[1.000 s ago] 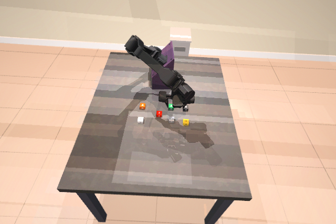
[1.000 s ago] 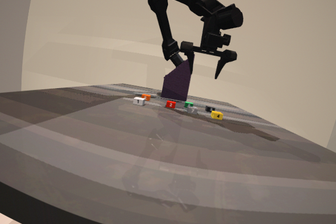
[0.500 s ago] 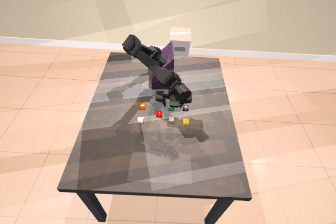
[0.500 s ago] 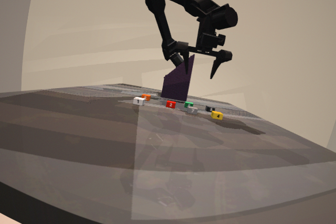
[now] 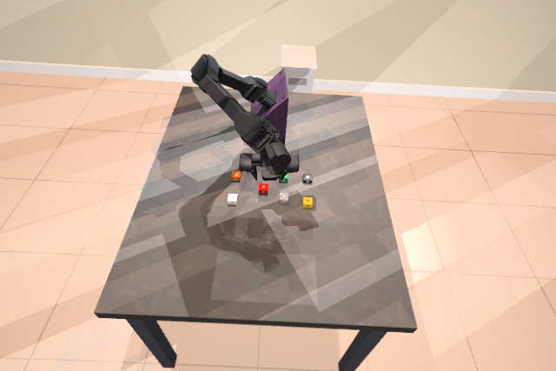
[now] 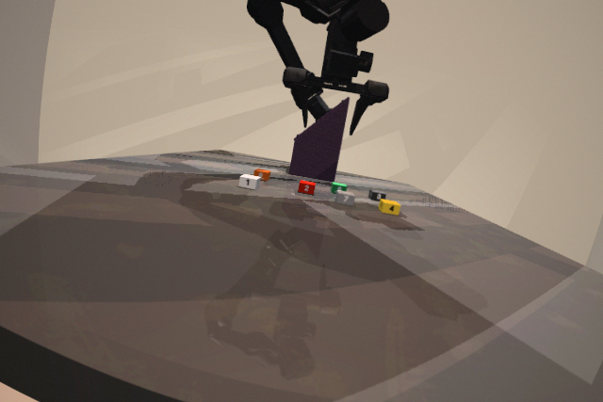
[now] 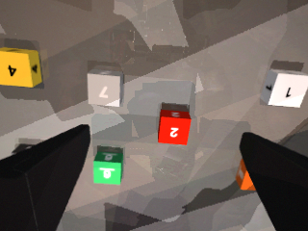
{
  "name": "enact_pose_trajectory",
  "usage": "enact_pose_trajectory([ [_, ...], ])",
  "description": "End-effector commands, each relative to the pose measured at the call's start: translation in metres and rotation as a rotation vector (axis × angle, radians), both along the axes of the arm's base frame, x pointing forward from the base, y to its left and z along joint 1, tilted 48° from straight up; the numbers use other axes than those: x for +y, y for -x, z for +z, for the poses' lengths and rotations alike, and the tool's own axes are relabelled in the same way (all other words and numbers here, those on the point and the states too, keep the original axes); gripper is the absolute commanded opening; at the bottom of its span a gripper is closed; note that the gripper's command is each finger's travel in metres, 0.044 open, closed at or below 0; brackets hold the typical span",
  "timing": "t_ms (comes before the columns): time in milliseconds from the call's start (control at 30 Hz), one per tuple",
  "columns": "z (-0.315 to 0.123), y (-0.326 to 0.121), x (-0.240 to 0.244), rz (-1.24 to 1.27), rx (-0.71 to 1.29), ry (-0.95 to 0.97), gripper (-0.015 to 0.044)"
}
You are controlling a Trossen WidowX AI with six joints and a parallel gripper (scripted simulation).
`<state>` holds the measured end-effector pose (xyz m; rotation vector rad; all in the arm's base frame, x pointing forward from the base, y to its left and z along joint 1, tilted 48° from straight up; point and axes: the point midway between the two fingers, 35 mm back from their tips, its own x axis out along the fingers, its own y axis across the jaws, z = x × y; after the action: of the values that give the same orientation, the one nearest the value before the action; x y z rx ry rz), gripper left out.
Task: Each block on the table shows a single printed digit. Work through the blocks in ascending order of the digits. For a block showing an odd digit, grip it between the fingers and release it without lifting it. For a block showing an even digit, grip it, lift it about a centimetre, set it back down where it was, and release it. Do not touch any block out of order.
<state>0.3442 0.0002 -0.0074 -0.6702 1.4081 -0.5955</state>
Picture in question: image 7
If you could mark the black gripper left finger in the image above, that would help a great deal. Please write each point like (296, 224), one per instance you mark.
(37, 182)

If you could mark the grey block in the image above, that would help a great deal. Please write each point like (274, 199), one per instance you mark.
(20, 147)

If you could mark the yellow block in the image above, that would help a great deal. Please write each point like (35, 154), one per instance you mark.
(19, 67)

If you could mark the orange block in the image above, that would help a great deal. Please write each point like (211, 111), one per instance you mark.
(243, 178)

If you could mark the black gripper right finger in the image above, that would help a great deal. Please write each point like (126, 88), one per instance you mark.
(280, 177)

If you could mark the green block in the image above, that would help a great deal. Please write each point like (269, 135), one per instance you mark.
(108, 167)

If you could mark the red block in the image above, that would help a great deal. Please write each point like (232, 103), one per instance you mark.
(174, 127)

